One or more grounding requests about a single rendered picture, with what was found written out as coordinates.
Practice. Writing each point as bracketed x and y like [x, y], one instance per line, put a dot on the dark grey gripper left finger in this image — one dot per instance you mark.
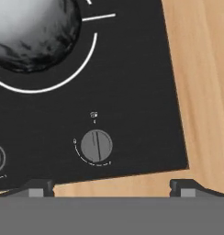
[37, 188]

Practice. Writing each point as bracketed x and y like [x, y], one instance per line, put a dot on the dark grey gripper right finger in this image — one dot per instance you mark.
[185, 188]

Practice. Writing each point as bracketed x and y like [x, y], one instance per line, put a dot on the black hob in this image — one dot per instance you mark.
[126, 91]

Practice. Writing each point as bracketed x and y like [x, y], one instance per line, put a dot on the black and white kettle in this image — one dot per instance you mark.
[28, 30]

